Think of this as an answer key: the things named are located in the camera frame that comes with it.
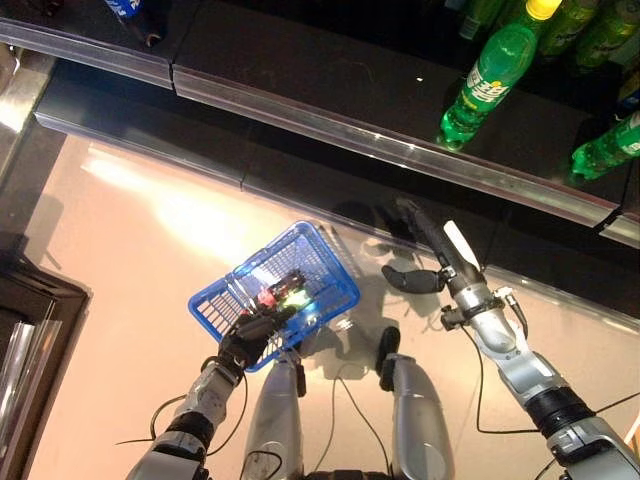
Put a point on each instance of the silver left robot leg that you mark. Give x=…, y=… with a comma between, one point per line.
x=272, y=420

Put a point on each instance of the silver robot leg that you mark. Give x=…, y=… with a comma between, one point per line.
x=417, y=415
x=272, y=420

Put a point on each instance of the Coca-Cola bottle red label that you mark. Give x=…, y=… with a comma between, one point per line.
x=287, y=285

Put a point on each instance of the green soda can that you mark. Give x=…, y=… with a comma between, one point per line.
x=610, y=40
x=475, y=17
x=565, y=35

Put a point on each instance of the glossy dark side shelf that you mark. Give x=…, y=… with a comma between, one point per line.
x=20, y=100

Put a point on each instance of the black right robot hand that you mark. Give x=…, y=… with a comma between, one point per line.
x=450, y=267

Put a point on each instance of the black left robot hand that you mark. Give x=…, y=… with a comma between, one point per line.
x=245, y=340

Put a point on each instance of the black floor stand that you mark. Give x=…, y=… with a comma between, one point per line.
x=30, y=300

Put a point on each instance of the silver right robot leg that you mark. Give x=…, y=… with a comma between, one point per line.
x=417, y=415

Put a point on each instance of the green Sprite bottle yellow cap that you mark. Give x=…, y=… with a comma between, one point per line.
x=610, y=150
x=487, y=85

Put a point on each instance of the green drink can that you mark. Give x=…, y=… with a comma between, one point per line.
x=297, y=302

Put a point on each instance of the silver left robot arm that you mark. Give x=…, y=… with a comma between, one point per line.
x=210, y=395

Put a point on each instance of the Pepsi cola bottle blue cap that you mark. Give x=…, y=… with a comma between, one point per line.
x=150, y=30

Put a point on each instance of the blue plastic shopping basket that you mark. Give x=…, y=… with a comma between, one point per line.
x=252, y=367

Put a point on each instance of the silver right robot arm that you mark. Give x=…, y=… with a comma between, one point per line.
x=500, y=335

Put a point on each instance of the black robot waist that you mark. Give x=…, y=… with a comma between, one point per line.
x=350, y=475

